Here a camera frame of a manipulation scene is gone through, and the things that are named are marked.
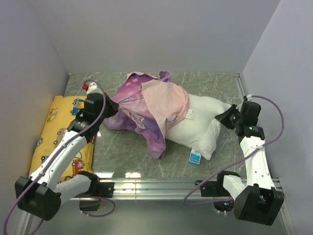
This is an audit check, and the white pillow insert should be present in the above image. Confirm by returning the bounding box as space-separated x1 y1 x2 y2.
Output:
165 94 231 160

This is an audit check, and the pink pillowcase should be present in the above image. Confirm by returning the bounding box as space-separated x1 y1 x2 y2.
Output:
103 71 189 159

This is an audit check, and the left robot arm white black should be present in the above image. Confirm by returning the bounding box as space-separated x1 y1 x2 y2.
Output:
15 92 118 221

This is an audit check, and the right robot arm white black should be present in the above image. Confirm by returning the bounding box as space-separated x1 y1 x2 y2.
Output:
215 101 284 226

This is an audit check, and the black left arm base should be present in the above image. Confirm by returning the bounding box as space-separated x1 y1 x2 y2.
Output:
79 182 116 217

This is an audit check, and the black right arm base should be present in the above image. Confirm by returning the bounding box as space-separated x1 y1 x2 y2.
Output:
200 176 246 215

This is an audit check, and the yellow cartoon car pillow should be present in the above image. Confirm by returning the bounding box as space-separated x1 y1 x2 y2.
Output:
29 95 96 183

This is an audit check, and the blue white pillow tag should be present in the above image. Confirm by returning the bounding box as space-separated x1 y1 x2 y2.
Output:
188 149 201 166

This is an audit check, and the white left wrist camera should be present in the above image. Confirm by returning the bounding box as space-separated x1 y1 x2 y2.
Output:
82 82 102 95

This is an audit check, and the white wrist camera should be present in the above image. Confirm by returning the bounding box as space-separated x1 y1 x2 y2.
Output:
82 82 102 95
243 94 253 103

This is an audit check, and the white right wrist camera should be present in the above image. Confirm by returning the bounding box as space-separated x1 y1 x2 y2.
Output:
243 94 253 103

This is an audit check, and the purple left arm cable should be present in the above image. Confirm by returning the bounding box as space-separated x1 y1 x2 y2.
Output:
4 79 116 235

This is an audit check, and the aluminium right side rail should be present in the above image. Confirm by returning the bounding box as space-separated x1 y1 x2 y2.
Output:
234 73 285 191

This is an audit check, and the aluminium rail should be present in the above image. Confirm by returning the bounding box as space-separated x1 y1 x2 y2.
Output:
14 180 284 235
234 73 285 191

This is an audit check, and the aluminium front rail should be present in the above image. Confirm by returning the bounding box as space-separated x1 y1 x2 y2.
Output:
14 180 284 235

